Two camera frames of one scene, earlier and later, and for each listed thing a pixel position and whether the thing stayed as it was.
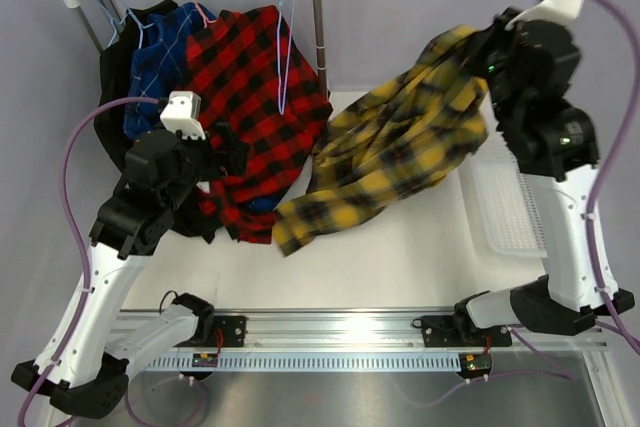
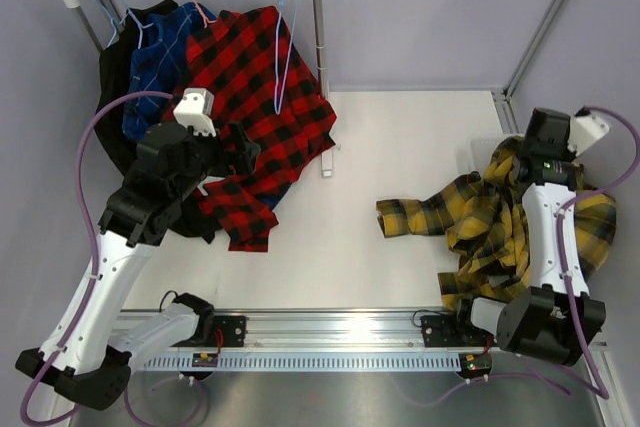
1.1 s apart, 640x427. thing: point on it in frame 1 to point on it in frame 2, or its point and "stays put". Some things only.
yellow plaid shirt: x=397 y=140 to x=486 y=225
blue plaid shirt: x=161 y=59 stays put
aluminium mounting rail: x=359 y=332 stays put
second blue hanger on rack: x=129 y=11 stays put
